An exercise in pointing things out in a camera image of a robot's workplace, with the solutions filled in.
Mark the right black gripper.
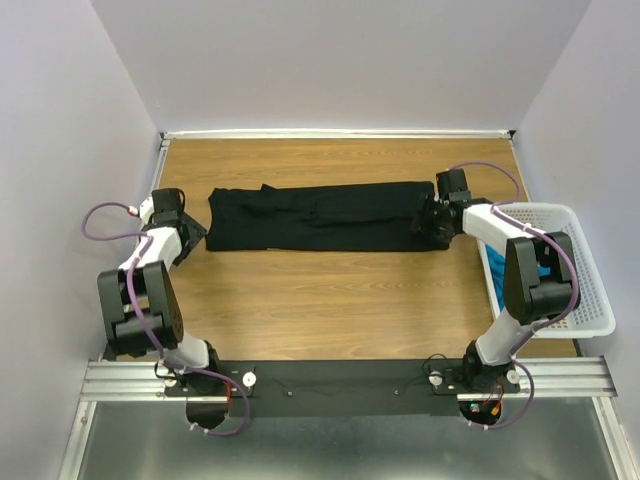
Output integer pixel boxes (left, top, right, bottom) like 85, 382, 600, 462
406, 192, 454, 244

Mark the black t shirt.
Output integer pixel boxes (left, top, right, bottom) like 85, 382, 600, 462
205, 181, 449, 252

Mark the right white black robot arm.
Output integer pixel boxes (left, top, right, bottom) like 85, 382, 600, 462
411, 193, 580, 392

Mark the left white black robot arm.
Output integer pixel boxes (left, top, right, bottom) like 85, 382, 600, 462
97, 188, 231, 396

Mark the blue t shirt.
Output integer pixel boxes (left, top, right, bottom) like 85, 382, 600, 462
486, 246, 505, 299

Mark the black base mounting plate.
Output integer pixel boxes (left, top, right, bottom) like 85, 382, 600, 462
168, 354, 520, 419

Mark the white plastic basket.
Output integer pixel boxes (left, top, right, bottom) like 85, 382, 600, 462
500, 202, 616, 339

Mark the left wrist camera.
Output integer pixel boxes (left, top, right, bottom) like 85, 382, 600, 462
127, 196, 155, 225

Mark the aluminium back rail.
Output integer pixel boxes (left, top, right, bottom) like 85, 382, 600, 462
161, 128, 512, 140

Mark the aluminium front rail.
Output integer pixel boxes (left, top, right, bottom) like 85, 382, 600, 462
80, 357, 617, 402

